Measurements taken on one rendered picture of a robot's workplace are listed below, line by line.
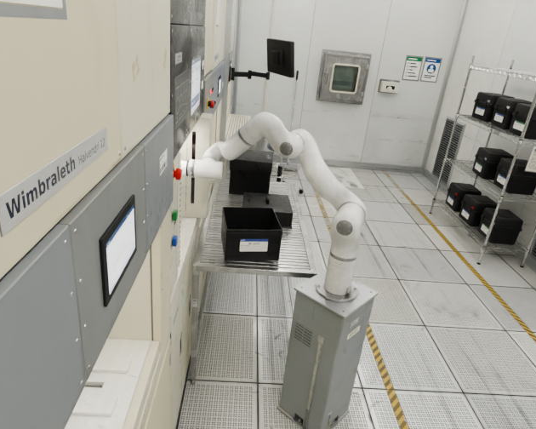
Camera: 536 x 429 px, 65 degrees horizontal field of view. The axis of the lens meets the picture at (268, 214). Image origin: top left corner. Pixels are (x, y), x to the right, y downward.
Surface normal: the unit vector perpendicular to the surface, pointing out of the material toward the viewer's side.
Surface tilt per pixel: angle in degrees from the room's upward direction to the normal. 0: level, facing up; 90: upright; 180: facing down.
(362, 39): 90
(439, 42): 90
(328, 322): 90
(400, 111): 90
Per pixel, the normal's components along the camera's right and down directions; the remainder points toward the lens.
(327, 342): -0.68, 0.23
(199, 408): 0.10, -0.91
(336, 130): 0.03, 0.40
